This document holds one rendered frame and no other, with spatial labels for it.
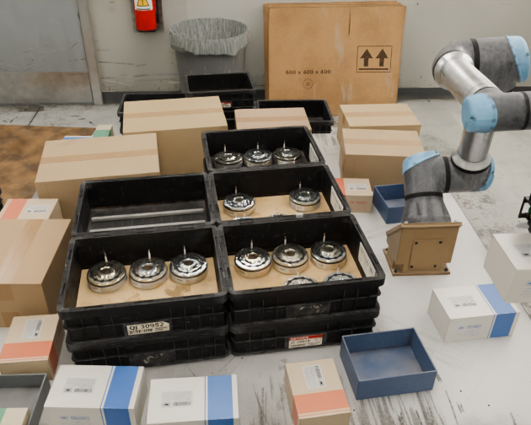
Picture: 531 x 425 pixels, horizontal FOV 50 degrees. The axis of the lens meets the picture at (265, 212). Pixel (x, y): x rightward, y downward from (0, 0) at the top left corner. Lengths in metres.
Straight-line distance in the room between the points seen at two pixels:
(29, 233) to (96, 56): 3.06
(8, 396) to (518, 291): 1.20
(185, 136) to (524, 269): 1.42
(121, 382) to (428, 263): 0.98
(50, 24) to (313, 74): 1.99
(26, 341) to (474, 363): 1.16
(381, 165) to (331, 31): 2.41
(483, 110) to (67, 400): 1.08
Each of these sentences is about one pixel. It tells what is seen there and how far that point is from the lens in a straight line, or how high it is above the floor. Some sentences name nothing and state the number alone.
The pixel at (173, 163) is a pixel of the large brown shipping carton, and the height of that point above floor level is 0.75.
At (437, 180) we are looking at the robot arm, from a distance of 1.81.
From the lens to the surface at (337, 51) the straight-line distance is 4.50.
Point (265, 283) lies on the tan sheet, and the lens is 1.56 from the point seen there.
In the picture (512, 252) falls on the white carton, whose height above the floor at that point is 1.14.
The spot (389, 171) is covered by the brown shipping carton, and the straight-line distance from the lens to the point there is 2.20.
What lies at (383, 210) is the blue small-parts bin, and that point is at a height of 0.73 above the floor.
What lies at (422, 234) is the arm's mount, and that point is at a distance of 1.76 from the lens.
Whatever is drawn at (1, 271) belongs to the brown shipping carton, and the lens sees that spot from 1.70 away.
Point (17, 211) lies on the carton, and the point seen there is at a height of 0.85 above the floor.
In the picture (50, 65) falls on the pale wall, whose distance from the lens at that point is 4.83.
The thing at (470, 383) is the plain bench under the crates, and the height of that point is 0.70.
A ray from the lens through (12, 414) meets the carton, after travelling 1.46.
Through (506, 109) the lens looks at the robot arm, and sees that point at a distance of 1.19.
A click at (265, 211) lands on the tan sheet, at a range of 1.84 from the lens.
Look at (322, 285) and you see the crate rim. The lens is 1.41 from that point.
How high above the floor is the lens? 1.85
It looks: 34 degrees down
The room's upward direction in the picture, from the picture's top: 1 degrees clockwise
